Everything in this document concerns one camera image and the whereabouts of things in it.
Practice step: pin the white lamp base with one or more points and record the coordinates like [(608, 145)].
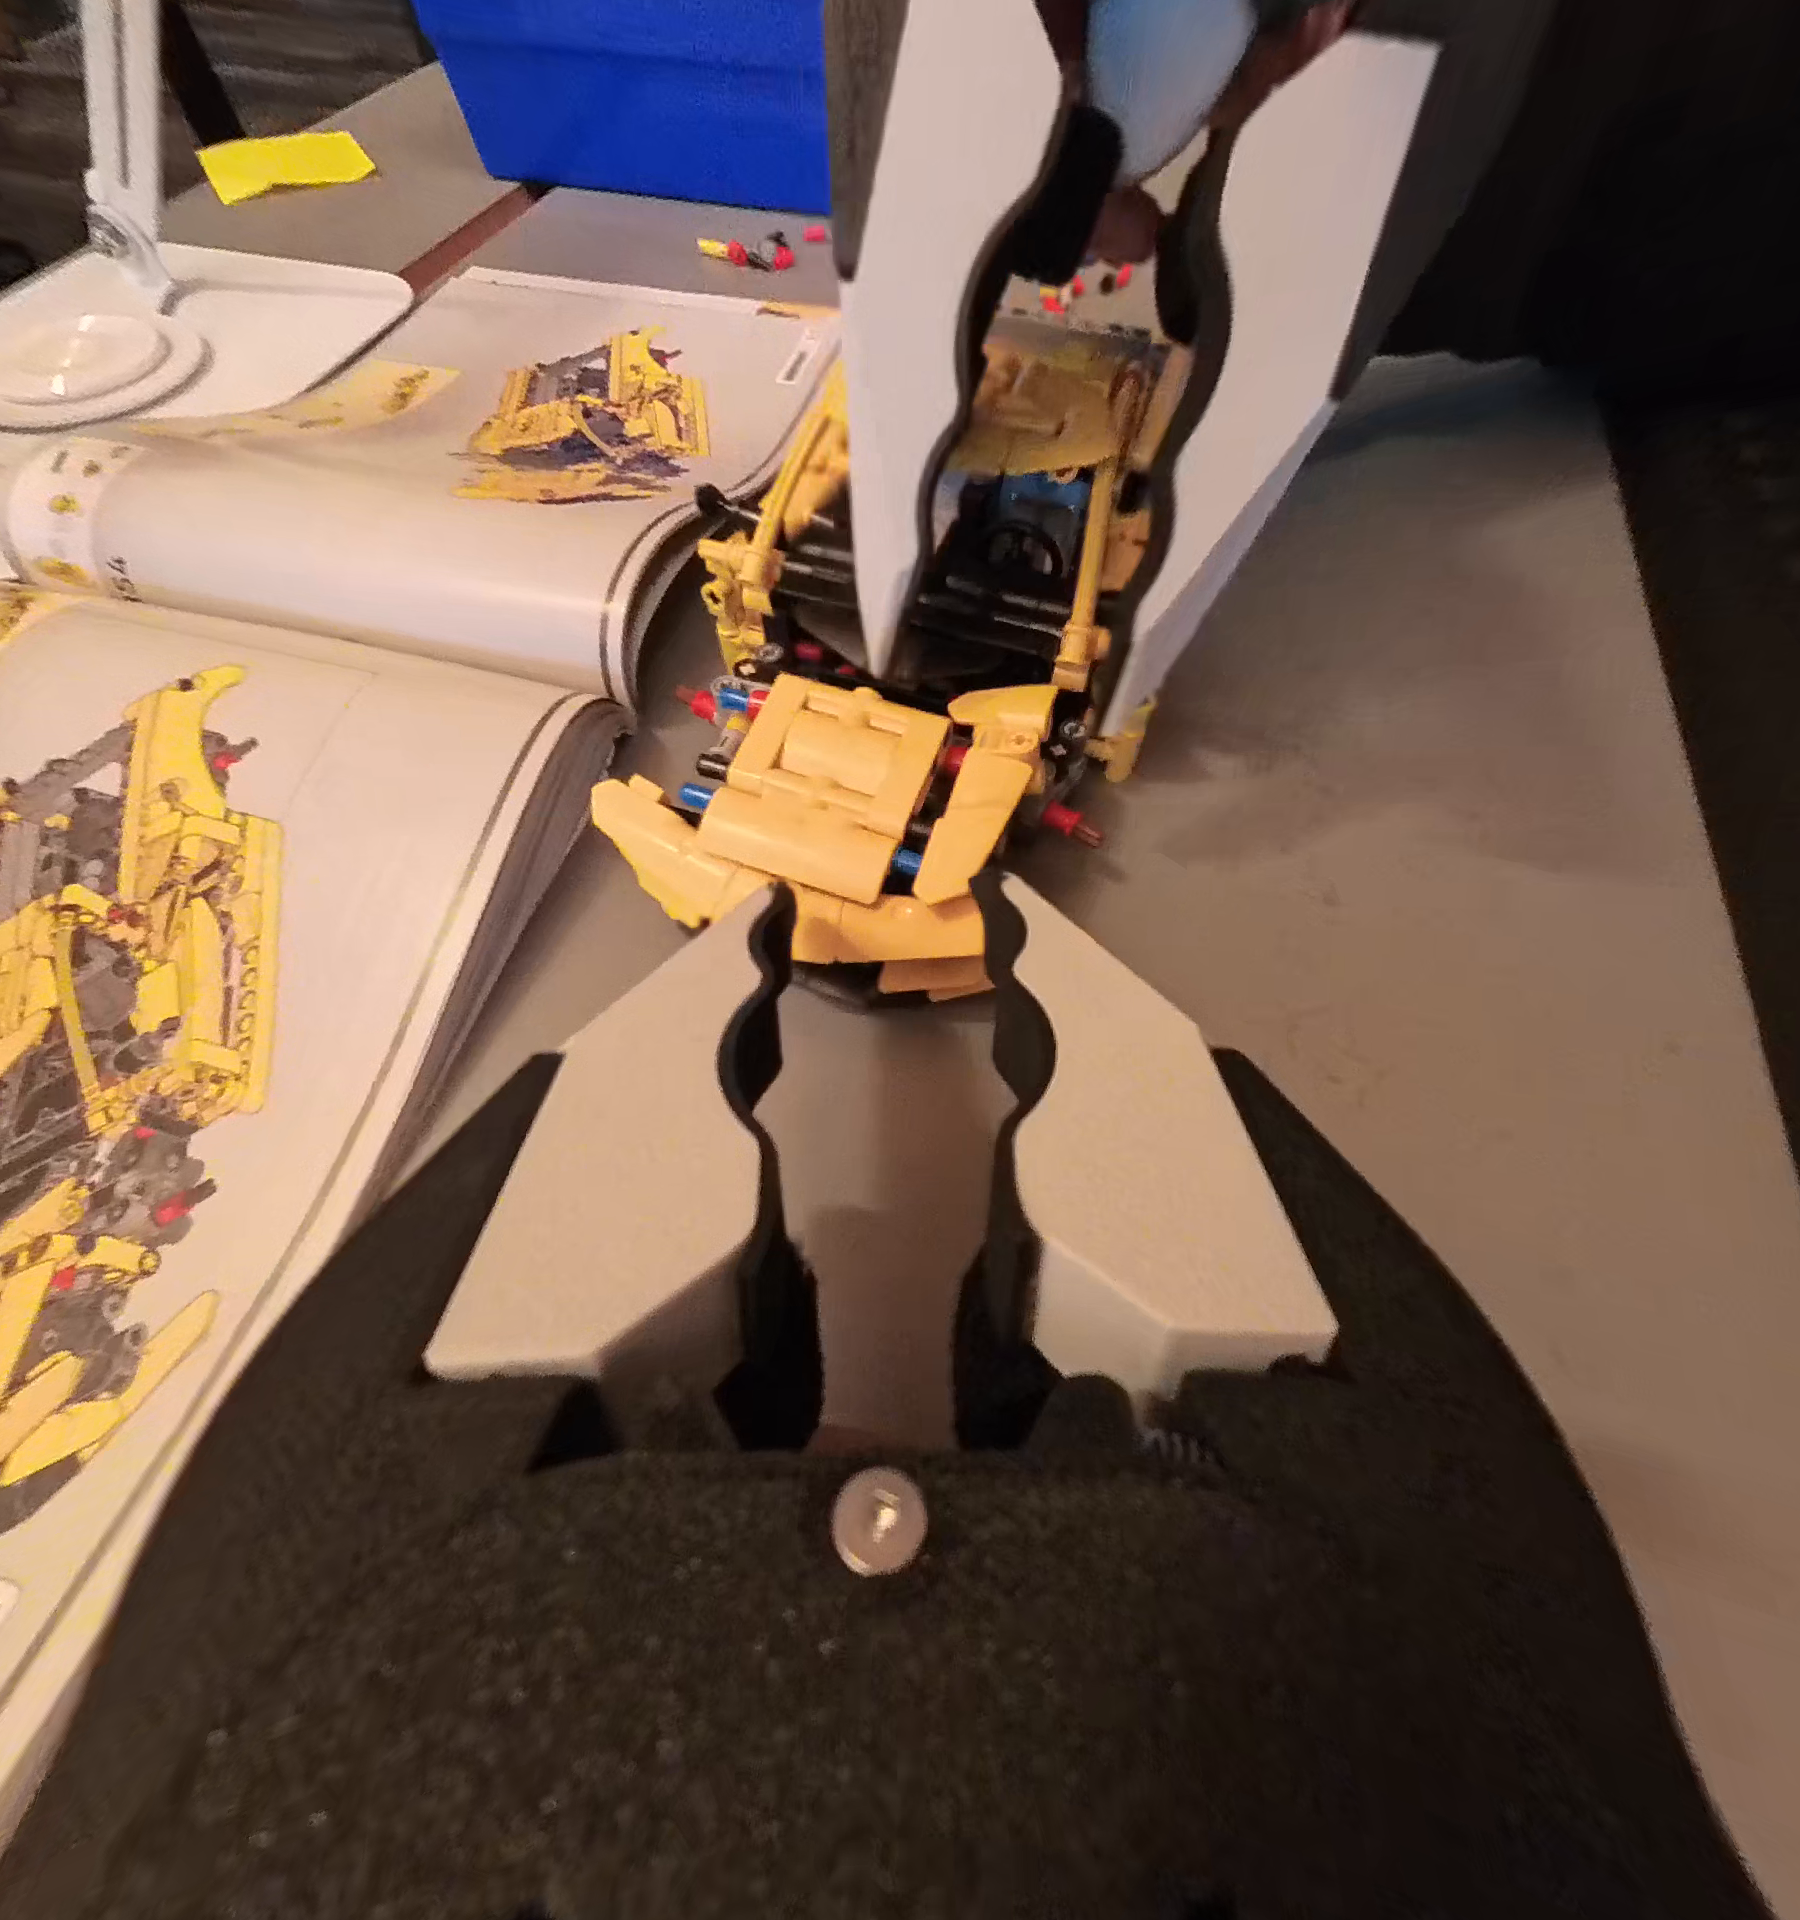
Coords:
[(287, 324)]

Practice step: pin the person's right hand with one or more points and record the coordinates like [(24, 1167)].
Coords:
[(1129, 224)]

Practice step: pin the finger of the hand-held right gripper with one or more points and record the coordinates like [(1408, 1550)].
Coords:
[(1304, 269), (914, 224)]

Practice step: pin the scattered red brick pins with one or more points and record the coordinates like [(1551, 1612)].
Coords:
[(780, 251)]

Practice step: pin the yellow brick car model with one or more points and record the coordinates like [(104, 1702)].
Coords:
[(824, 781)]

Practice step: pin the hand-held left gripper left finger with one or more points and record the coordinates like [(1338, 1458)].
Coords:
[(613, 1215)]

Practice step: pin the grey desk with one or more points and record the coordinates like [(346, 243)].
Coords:
[(1441, 899)]

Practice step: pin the blue plastic bin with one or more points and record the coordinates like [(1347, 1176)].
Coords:
[(613, 89)]

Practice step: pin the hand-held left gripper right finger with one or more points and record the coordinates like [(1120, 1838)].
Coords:
[(1186, 1215)]

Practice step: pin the open instruction booklet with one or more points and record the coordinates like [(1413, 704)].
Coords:
[(317, 568)]

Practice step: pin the yellow paper slip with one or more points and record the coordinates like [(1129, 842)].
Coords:
[(287, 165)]

